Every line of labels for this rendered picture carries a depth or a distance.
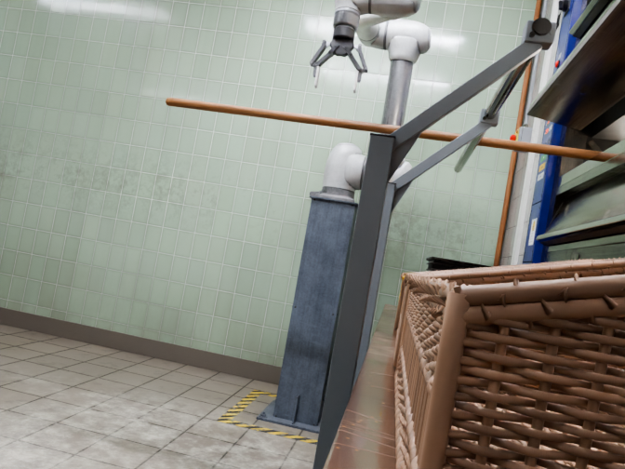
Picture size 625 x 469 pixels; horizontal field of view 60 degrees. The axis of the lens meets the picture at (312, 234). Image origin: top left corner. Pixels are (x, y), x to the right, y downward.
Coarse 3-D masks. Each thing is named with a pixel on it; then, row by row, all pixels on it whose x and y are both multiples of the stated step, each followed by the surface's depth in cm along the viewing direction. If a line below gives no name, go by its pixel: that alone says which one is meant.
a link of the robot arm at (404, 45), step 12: (396, 24) 234; (408, 24) 233; (420, 24) 233; (396, 36) 233; (408, 36) 232; (420, 36) 232; (396, 48) 234; (408, 48) 233; (420, 48) 235; (396, 60) 237; (408, 60) 236; (396, 72) 237; (408, 72) 237; (396, 84) 237; (408, 84) 239; (396, 96) 238; (384, 108) 242; (396, 108) 238; (384, 120) 241; (396, 120) 239; (408, 168) 240
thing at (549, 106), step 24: (624, 0) 116; (600, 24) 128; (624, 24) 124; (600, 48) 138; (624, 48) 134; (576, 72) 155; (600, 72) 150; (624, 72) 145; (552, 96) 177; (576, 96) 170; (600, 96) 165; (624, 96) 159; (552, 120) 197; (576, 120) 190
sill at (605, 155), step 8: (616, 144) 146; (624, 144) 140; (608, 152) 151; (616, 152) 145; (624, 152) 140; (592, 160) 163; (600, 160) 157; (608, 160) 150; (576, 168) 179; (584, 168) 170; (592, 168) 162; (568, 176) 186; (576, 176) 178; (560, 184) 195
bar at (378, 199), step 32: (544, 32) 86; (512, 64) 87; (448, 96) 89; (416, 128) 89; (480, 128) 134; (384, 160) 89; (384, 192) 88; (384, 224) 136; (352, 256) 88; (352, 288) 88; (352, 320) 88; (352, 352) 87; (352, 384) 89; (320, 448) 87
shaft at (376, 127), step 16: (224, 112) 187; (240, 112) 185; (256, 112) 184; (272, 112) 183; (352, 128) 180; (368, 128) 178; (384, 128) 177; (480, 144) 173; (496, 144) 171; (512, 144) 170; (528, 144) 170; (544, 144) 170
